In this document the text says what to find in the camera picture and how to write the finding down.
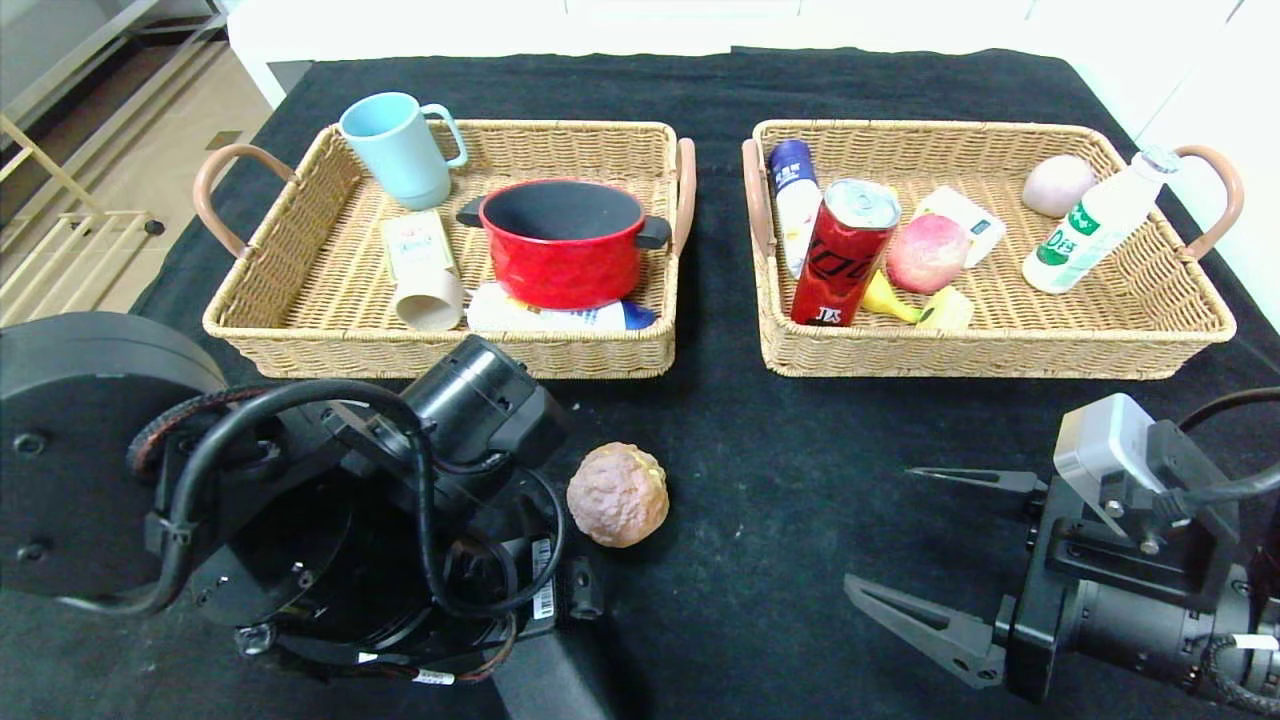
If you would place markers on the white bottle with yellow print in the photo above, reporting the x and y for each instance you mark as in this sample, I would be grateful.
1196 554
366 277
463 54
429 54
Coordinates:
500 315

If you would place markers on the white juice carton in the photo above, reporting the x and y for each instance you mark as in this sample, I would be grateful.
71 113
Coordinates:
975 230

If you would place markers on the yellow banana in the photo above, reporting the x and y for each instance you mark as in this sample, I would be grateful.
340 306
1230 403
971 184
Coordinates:
885 300

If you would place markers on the light blue mug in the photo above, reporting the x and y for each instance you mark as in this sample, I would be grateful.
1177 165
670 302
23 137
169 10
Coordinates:
398 158

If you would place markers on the beige paper cup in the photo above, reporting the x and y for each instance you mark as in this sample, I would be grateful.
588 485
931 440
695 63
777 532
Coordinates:
430 303

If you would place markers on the white bottle green label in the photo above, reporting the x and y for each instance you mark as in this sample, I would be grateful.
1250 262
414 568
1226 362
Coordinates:
1085 230

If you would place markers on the small yellow box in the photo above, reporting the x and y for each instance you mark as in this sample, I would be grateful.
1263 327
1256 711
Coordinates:
950 310

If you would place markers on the pale pink egg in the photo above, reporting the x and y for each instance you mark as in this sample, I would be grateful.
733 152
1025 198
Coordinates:
1058 186

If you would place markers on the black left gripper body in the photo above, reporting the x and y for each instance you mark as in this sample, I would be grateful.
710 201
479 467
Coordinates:
545 581

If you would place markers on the black table cloth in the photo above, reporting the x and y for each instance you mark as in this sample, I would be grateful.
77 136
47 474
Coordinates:
750 450

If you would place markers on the light wooden rack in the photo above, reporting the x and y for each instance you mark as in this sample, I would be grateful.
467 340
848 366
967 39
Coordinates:
60 232

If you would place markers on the small green white box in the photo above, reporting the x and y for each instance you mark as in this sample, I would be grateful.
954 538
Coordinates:
417 246

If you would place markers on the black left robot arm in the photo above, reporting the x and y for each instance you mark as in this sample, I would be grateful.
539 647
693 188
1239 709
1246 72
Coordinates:
80 450

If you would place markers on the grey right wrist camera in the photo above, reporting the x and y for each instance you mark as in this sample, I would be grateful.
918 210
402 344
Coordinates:
1105 445

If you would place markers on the red peach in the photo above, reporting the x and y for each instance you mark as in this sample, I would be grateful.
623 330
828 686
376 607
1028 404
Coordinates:
927 253

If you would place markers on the wicker basket with mug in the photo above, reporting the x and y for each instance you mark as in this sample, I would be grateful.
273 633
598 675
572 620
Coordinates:
330 300

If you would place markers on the red soda can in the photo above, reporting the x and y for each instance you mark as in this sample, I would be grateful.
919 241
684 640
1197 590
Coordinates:
840 265

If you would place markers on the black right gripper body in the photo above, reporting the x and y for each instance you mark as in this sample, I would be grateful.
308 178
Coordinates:
1036 578

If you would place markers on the pink crumbly bun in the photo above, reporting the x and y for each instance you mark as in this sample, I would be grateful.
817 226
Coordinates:
618 497

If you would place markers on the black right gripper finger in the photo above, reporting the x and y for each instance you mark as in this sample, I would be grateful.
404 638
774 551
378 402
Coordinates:
1000 480
930 625

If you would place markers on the white bottle dark blue cap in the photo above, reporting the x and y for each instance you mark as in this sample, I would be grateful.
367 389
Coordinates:
793 190

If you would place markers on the white background table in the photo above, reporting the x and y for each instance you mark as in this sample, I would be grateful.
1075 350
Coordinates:
500 30

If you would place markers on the wicker basket with banana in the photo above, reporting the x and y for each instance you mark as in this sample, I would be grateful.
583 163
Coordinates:
1100 320

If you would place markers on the grey metal shelf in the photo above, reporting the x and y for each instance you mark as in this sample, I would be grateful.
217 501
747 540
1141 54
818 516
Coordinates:
100 40

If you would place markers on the red pot grey inside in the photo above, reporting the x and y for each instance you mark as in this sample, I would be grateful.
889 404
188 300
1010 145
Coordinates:
565 265

